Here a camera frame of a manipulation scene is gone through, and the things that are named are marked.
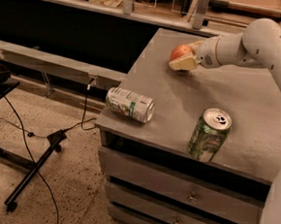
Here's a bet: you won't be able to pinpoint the white can lying sideways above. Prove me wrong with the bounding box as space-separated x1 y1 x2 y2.
106 87 155 123

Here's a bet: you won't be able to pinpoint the black stand base leg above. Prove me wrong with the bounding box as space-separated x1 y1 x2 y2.
4 130 67 212

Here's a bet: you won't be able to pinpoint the grey drawer cabinet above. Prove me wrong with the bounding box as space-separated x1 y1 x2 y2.
87 23 281 224

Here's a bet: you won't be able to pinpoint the grey metal post right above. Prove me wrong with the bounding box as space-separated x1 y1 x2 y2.
192 0 209 30

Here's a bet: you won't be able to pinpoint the brown black long tool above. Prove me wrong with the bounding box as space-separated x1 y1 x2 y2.
208 0 281 22

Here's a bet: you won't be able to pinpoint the drawer with handle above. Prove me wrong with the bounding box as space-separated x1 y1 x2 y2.
101 180 261 224
98 146 263 224

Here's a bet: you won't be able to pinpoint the middle drawer with handle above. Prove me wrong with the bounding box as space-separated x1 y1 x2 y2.
101 180 261 224

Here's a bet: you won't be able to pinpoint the top drawer with handle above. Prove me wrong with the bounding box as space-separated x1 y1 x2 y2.
98 146 263 224

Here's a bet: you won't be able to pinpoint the red orange apple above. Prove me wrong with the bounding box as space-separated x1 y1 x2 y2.
170 45 193 61

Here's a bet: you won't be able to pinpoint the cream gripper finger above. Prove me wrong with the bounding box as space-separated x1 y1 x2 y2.
169 53 199 71
188 40 203 52

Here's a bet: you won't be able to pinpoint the upright green soda can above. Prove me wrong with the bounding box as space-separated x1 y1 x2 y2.
188 108 233 162

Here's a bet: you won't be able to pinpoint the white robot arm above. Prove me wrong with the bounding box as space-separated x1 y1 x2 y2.
169 18 281 224

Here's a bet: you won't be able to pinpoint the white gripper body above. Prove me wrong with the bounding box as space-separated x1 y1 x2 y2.
196 36 221 69

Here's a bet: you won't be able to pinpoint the grey low shelf rail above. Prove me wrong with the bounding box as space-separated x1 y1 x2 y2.
0 41 126 90

